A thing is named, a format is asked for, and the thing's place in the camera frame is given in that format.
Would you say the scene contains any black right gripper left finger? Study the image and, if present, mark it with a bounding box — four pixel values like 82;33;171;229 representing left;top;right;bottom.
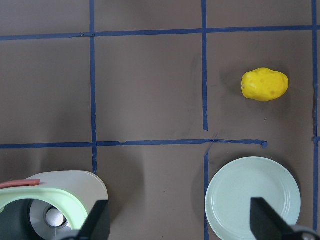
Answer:
78;200;111;240

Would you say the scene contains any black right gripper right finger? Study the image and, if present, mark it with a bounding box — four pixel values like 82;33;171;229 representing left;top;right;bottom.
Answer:
250;197;293;240

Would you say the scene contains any green plate near potato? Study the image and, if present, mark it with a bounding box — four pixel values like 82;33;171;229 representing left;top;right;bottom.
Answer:
204;156;301;240

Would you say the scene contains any yellow toy potato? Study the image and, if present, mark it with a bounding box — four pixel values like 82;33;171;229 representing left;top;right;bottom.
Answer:
241;67;289;102

